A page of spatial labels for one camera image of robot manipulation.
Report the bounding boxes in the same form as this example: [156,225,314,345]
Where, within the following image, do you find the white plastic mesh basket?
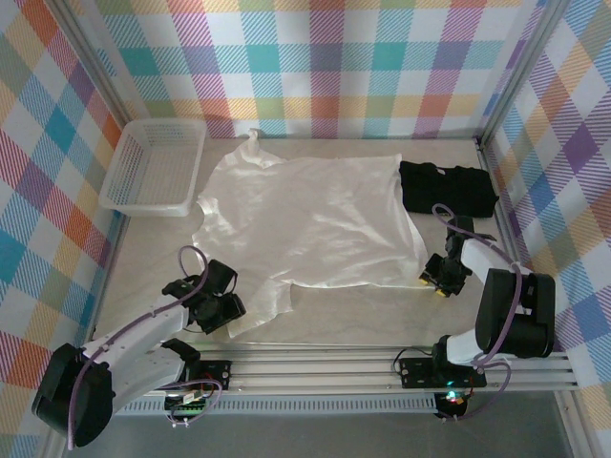
[97,119,208,219]

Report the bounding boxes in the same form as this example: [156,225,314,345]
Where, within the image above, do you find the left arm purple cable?
[66,243,223,449]

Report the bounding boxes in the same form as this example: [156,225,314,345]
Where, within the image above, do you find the small electronics board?
[163,388,215,429]
[434,388,472,422]

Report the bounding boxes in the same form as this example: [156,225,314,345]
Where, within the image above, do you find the grey slotted cable duct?
[114,394,439,416]

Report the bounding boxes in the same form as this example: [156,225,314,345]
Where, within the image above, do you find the white t-shirt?
[190,127,430,341]

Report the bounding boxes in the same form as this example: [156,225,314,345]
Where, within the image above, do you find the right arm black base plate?
[398,356,488,390]

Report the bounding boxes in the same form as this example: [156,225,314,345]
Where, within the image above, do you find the aluminium frame post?
[556,390,592,458]
[476,0,572,144]
[47,0,134,126]

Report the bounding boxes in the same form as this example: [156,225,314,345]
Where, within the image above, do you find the aluminium mounting rail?
[83,339,581,397]

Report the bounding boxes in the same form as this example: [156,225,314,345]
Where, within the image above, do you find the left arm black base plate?
[190,360,234,393]

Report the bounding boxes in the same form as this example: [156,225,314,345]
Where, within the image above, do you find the folded black t-shirt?
[398,160,500,219]

